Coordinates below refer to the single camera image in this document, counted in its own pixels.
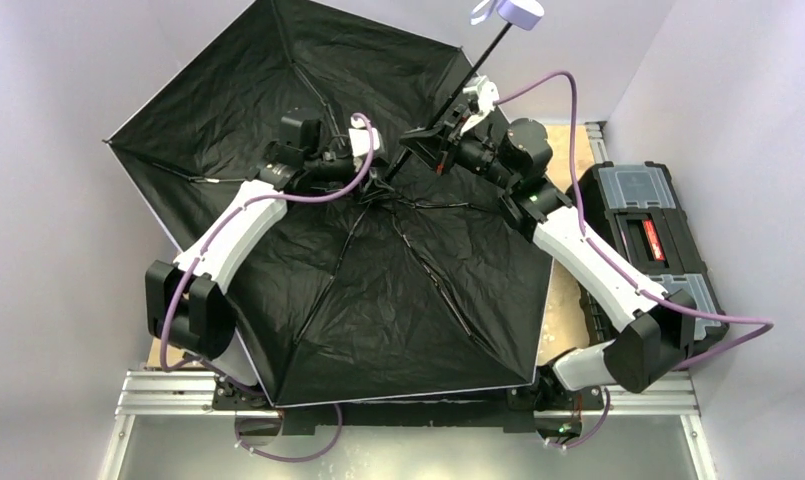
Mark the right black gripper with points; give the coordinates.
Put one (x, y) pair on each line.
(438, 140)

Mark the lilac black folding umbrella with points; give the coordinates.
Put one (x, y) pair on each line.
(412, 287)

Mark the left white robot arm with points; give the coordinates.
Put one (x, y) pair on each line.
(186, 299)

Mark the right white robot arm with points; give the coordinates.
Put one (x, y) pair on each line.
(654, 326)

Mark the black plastic toolbox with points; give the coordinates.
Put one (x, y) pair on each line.
(635, 209)

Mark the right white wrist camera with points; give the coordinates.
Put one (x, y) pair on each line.
(482, 96)

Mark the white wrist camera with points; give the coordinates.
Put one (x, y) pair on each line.
(482, 96)
(362, 142)

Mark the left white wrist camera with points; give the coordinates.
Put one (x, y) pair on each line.
(362, 142)

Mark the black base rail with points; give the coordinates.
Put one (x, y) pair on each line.
(534, 409)

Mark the aluminium frame rail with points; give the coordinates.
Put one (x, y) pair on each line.
(195, 393)

